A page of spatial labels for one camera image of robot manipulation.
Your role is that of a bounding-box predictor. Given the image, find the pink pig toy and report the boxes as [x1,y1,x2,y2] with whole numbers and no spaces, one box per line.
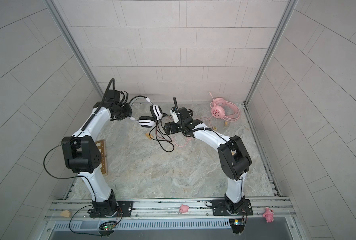
[179,204,189,214]
[262,207,274,223]

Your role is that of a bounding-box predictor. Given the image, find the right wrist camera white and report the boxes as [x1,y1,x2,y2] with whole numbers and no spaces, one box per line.
[170,107,190,123]

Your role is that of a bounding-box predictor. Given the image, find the pink pig toy centre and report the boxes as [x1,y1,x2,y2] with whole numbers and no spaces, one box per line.
[179,204,189,214]

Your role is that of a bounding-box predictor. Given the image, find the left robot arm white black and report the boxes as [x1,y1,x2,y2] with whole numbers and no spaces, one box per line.
[62,102,134,218]

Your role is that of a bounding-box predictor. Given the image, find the left arm loose black cable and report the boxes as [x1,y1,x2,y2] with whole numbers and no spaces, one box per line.
[42,142,83,181]

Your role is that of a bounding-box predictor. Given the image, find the pink pig toy right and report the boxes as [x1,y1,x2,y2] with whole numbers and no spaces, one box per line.
[262,207,274,223]

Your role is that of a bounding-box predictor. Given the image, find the right circuit board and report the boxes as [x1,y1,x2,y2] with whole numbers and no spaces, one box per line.
[229,219,246,234]

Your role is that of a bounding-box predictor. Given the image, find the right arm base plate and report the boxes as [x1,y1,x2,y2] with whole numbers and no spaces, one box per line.
[211,199,253,216]

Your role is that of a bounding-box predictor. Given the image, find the aluminium rail frame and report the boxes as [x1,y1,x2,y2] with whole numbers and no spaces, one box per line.
[42,196,296,222]

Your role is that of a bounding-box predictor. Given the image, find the left circuit board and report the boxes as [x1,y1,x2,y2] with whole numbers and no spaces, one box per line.
[99,221,117,231]

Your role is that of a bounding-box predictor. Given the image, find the small wooden block centre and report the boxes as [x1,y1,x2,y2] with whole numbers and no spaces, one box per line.
[145,133,154,140]

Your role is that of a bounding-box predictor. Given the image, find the black white headphones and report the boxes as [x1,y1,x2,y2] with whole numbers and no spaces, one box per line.
[127,95,164,129]

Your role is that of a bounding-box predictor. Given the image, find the wooden chessboard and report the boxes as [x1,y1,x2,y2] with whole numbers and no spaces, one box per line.
[96,140,108,176]

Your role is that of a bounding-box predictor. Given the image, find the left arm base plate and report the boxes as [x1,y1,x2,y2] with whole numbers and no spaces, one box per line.
[88,201,134,218]

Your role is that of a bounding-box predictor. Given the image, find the circuit board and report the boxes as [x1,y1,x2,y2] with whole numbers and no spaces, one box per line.
[229,219,246,234]
[99,221,117,231]

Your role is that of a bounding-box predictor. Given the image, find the beige wooden piece on rail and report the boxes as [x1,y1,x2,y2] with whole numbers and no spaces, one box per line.
[60,210,72,219]

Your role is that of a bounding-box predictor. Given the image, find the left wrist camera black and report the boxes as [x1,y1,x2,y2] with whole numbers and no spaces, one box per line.
[105,89,121,103]

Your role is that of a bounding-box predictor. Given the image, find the pink headphones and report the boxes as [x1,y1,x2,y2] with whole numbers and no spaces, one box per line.
[209,92,241,122]

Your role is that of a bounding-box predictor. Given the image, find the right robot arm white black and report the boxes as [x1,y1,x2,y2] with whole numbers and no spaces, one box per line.
[164,120,253,216]

